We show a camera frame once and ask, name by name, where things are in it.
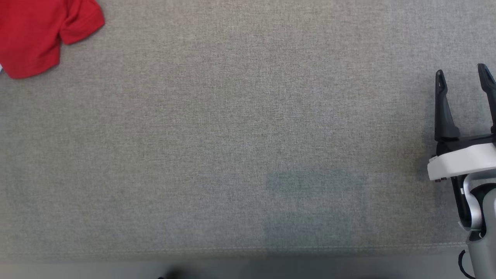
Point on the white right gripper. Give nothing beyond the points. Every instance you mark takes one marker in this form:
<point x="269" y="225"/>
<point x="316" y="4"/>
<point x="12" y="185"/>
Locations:
<point x="465" y="161"/>

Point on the grey fabric sofa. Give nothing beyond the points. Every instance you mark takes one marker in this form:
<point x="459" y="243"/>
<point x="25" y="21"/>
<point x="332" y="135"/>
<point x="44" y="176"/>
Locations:
<point x="232" y="135"/>

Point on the red jersey with white sleeves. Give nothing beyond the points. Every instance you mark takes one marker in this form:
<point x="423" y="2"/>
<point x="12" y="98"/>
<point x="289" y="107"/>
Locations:
<point x="31" y="35"/>

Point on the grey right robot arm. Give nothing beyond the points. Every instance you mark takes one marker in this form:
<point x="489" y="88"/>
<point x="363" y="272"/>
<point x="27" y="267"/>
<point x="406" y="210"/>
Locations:
<point x="488" y="217"/>

